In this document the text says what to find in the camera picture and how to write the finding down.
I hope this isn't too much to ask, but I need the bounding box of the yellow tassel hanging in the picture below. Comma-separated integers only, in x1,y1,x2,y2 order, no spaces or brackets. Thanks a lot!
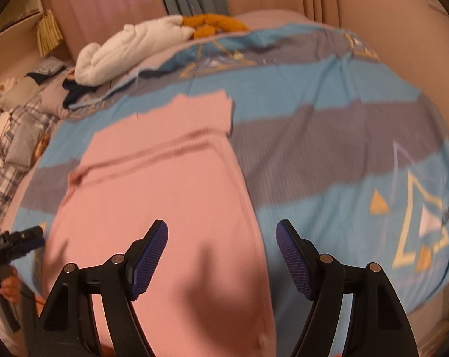
35,10,64,57

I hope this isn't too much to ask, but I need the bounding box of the blue grey patterned duvet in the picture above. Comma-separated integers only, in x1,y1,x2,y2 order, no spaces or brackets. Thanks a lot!
12,24,449,356

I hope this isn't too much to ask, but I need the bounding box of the dark navy garment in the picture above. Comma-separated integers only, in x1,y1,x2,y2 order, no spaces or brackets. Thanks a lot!
61,78,98,109

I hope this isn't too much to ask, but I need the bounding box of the pink striped knit shirt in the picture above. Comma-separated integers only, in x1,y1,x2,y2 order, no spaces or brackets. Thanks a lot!
42,90,276,356

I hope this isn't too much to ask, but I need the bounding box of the grey plaid pillow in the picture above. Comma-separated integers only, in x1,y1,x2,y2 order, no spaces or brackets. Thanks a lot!
0,95,58,220

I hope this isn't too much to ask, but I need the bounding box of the person's left hand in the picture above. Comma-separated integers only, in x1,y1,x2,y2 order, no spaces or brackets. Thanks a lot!
0,267,20,304

